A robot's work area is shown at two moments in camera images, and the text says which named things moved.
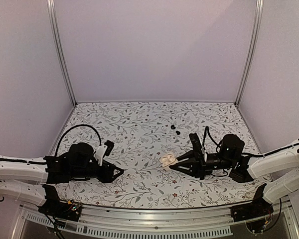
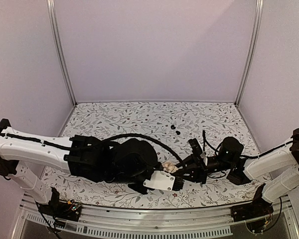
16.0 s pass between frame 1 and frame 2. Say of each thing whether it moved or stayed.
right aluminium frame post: stayed
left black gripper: moved
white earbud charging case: moved
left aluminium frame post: stayed
